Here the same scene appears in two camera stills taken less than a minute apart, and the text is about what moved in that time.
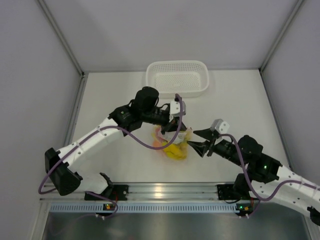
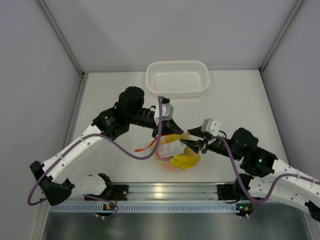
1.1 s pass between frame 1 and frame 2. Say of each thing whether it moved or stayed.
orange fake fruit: moved
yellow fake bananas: moved
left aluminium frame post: stayed
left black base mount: stayed
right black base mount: stayed
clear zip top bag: moved
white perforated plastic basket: stayed
